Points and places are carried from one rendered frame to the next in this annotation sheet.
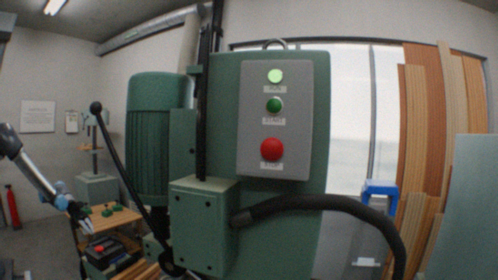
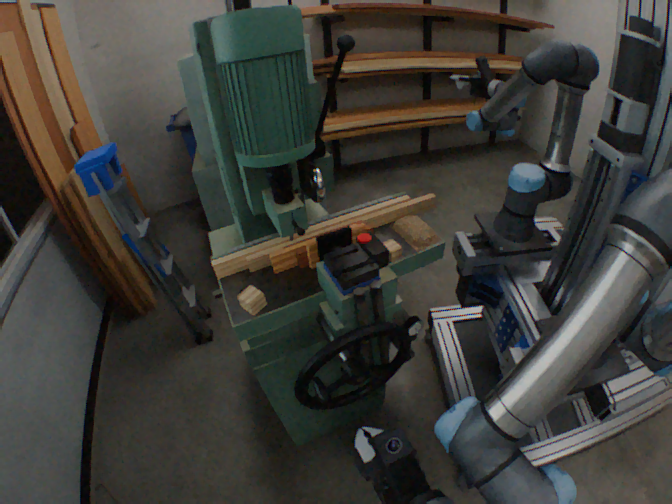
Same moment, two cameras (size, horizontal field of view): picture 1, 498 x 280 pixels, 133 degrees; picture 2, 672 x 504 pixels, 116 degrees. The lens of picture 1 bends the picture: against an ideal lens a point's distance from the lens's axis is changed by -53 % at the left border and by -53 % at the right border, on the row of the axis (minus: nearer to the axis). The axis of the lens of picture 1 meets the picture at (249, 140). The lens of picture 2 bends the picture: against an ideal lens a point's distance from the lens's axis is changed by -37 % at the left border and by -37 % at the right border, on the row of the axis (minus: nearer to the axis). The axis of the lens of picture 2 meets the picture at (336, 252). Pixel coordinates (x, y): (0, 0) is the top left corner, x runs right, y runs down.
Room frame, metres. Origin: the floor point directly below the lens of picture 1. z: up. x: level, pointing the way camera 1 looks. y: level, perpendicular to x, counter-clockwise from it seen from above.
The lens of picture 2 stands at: (0.87, 0.84, 1.47)
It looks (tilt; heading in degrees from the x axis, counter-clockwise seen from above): 40 degrees down; 232
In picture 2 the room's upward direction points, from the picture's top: 5 degrees counter-clockwise
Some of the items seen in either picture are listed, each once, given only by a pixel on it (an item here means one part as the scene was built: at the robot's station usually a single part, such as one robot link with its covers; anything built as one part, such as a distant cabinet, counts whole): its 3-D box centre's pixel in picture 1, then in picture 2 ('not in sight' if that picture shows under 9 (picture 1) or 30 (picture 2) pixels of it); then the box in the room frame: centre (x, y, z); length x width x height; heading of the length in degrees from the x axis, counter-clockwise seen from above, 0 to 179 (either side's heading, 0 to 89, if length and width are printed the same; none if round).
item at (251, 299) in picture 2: not in sight; (252, 300); (0.72, 0.31, 0.92); 0.05 x 0.04 x 0.04; 101
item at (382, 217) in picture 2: not in sight; (350, 228); (0.38, 0.28, 0.92); 0.60 x 0.02 x 0.04; 165
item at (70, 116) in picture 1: (71, 120); not in sight; (2.52, 2.63, 1.42); 0.23 x 0.06 x 0.34; 156
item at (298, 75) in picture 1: (277, 119); not in sight; (0.32, -0.04, 1.40); 0.10 x 0.06 x 0.16; 75
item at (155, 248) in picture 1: (168, 252); (285, 211); (0.53, 0.21, 1.03); 0.14 x 0.07 x 0.09; 75
